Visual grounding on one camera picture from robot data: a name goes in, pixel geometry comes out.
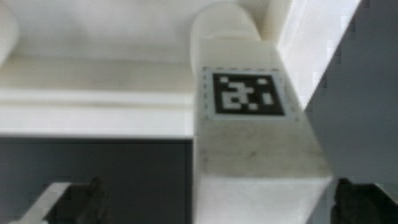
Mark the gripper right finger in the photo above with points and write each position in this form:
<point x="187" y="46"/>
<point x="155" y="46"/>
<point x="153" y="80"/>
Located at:
<point x="366" y="203"/>

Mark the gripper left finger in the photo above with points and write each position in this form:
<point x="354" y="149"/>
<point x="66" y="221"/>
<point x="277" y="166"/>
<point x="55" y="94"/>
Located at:
<point x="71" y="204"/>

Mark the white leg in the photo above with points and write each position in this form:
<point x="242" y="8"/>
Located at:
<point x="259" y="168"/>

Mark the white square tabletop part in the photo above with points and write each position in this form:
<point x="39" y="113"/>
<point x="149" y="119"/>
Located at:
<point x="130" y="68"/>

